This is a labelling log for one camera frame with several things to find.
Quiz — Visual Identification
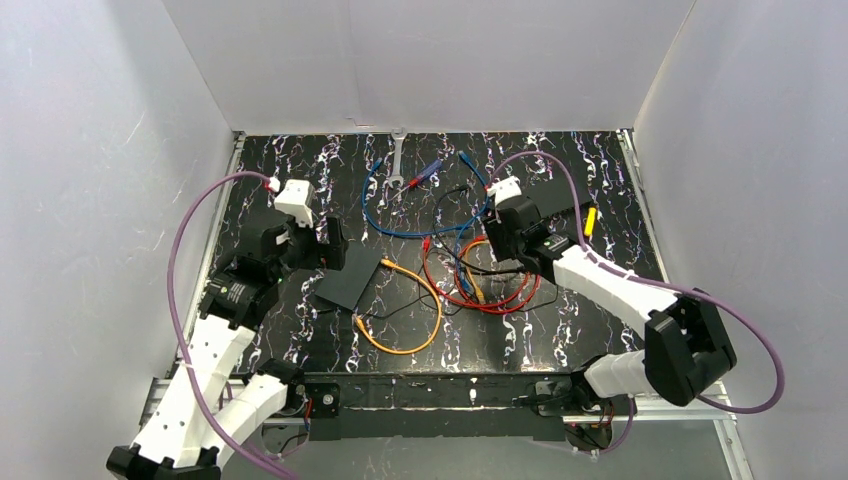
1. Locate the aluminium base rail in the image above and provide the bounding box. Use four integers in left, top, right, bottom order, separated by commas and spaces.
139, 374, 738, 427

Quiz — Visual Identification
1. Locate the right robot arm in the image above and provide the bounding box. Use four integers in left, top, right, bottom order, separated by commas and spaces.
483, 196, 737, 406

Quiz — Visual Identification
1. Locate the blue ethernet cable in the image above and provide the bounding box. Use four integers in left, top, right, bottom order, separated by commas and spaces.
360, 151, 495, 240

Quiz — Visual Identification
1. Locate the red ethernet cable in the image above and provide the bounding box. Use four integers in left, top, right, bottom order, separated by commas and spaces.
421, 235, 542, 315

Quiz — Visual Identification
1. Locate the black network switch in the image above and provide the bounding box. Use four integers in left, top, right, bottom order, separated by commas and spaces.
520, 177, 594, 224
315, 242, 383, 310

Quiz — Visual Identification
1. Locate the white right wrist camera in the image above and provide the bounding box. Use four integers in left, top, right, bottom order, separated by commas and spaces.
487, 176, 522, 207

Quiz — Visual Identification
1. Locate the blue handled screwdriver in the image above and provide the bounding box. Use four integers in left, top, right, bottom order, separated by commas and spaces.
400, 159, 443, 193

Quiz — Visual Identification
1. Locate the silver wrench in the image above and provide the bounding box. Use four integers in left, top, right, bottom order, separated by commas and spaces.
387, 127, 407, 189

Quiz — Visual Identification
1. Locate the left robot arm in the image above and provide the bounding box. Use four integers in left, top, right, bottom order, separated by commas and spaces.
106, 211, 348, 479

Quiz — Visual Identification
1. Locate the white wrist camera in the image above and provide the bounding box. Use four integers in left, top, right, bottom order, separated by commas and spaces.
274, 179, 314, 229
487, 176, 522, 207

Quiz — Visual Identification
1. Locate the thin black power cable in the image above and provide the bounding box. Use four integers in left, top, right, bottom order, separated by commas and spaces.
311, 185, 561, 319

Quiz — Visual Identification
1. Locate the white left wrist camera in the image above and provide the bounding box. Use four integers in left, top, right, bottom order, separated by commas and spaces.
274, 179, 314, 229

